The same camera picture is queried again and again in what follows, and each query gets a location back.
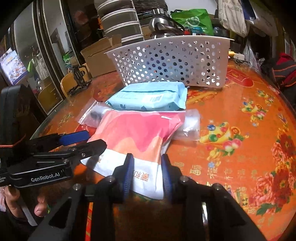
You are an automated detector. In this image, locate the clear zip bag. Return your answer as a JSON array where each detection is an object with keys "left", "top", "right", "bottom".
[{"left": 76, "top": 98, "right": 200, "bottom": 141}]

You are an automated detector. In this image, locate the pink white tissue pack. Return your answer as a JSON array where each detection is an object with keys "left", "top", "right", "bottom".
[{"left": 81, "top": 110, "right": 185, "bottom": 200}]

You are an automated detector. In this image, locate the light blue wipes pack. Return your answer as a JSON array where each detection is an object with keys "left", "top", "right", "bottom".
[{"left": 105, "top": 81, "right": 188, "bottom": 111}]

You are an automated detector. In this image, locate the person's left hand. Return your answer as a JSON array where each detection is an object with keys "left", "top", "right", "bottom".
[{"left": 4, "top": 186, "right": 48, "bottom": 219}]

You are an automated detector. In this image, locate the wooden chair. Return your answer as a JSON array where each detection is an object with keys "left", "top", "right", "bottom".
[{"left": 60, "top": 63, "right": 89, "bottom": 98}]

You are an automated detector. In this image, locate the brown cardboard box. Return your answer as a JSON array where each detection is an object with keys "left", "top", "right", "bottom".
[{"left": 81, "top": 35, "right": 121, "bottom": 77}]

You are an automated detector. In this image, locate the white perforated plastic basket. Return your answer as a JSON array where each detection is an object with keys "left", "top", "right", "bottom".
[{"left": 106, "top": 35, "right": 231, "bottom": 89}]

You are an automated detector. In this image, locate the grey stacked drawer unit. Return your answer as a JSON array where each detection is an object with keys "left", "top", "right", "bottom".
[{"left": 94, "top": 0, "right": 144, "bottom": 45}]

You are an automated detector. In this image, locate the stainless steel kettle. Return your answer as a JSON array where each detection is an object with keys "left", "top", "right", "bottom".
[{"left": 149, "top": 9, "right": 185, "bottom": 39}]

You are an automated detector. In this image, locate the red black jacket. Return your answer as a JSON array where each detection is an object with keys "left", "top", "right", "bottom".
[{"left": 265, "top": 52, "right": 296, "bottom": 109}]

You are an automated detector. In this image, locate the green shopping bag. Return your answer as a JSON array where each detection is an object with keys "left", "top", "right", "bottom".
[{"left": 171, "top": 9, "right": 214, "bottom": 36}]

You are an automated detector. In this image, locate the beige canvas tote bag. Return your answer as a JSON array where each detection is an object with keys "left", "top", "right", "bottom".
[{"left": 218, "top": 0, "right": 248, "bottom": 38}]

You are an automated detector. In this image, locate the navy white tote bag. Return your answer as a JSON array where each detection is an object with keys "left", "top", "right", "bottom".
[{"left": 241, "top": 0, "right": 278, "bottom": 37}]

